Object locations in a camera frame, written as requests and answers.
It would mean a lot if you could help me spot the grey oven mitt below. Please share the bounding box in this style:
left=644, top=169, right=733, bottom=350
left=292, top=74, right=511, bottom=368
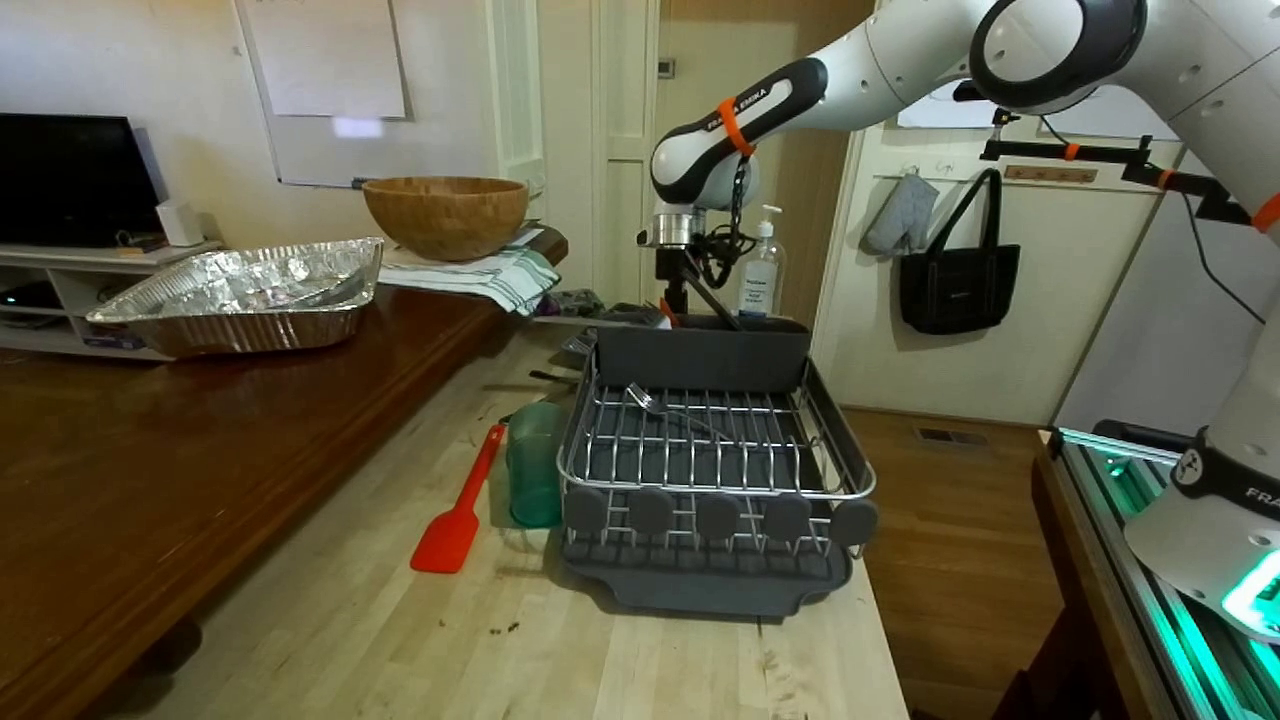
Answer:
left=865, top=171, right=935, bottom=256

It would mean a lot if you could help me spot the aluminium foil tray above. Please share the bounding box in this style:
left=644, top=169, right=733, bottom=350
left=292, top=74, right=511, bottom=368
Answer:
left=90, top=235, right=383, bottom=358

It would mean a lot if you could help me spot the green sponge container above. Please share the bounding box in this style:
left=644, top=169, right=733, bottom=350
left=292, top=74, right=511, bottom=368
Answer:
left=505, top=399, right=564, bottom=527

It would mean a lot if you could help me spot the silver fork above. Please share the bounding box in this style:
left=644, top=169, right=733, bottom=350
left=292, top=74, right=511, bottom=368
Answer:
left=622, top=385, right=722, bottom=439

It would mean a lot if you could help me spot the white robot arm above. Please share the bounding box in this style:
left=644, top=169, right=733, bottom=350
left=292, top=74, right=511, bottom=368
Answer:
left=648, top=0, right=1280, bottom=642

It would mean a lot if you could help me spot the wooden bowl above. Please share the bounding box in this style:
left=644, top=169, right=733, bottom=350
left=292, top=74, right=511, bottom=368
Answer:
left=359, top=176, right=526, bottom=262

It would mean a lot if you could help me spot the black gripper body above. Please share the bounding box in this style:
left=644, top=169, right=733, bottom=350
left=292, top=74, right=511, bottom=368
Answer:
left=634, top=202, right=748, bottom=284

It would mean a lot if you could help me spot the black tote bag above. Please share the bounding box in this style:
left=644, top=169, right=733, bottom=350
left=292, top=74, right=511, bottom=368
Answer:
left=897, top=169, right=1020, bottom=336

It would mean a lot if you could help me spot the black monitor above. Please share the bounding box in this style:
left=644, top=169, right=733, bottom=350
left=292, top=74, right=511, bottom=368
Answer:
left=0, top=112, right=162, bottom=247

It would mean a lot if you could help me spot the red silicone spatula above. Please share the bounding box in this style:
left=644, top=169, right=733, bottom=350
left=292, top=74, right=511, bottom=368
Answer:
left=408, top=424, right=505, bottom=575

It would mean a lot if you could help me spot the green striped dish towel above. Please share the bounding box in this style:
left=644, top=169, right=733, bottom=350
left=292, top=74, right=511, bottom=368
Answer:
left=380, top=226, right=558, bottom=316

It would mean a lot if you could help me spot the clear soap pump bottle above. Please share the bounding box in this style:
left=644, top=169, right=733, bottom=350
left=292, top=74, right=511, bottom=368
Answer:
left=738, top=202, right=781, bottom=316

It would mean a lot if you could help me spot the grey dish drying rack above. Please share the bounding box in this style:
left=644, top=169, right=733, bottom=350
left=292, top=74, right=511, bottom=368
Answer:
left=555, top=320, right=881, bottom=618

